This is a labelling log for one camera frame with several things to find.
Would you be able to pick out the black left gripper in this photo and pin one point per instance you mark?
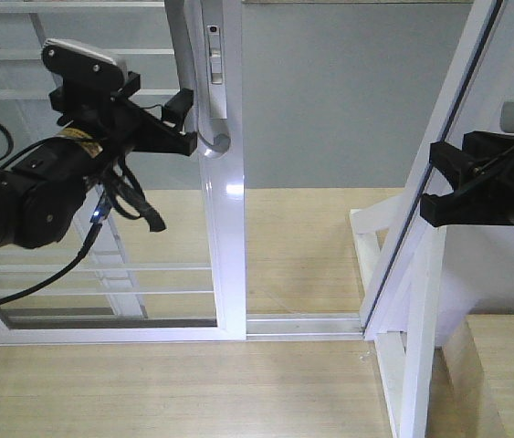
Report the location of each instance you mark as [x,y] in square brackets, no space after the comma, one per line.
[101,117]

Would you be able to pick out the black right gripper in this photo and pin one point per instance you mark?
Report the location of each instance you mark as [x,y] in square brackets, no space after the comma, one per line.
[494,205]

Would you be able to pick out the grey metal door handle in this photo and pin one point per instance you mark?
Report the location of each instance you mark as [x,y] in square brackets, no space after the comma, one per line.
[187,22]

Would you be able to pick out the white framed sliding glass door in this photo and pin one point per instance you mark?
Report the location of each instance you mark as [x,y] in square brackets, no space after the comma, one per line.
[111,279]

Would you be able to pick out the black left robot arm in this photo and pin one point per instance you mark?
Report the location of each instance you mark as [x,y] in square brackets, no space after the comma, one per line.
[42,187]

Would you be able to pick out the door lock latch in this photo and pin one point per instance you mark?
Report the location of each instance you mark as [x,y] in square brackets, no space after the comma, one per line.
[215,54]

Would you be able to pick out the aluminium door floor track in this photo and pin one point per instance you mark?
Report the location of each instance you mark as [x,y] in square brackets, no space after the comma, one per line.
[304,327]

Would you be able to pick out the white wooden support brace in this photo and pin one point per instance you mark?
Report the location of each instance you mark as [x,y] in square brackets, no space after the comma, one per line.
[400,320]

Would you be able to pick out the light wooden floor platform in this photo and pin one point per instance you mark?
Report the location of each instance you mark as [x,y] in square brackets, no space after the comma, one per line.
[299,258]

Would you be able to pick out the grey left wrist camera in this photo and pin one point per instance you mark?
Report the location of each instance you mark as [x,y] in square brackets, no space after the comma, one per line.
[84,64]

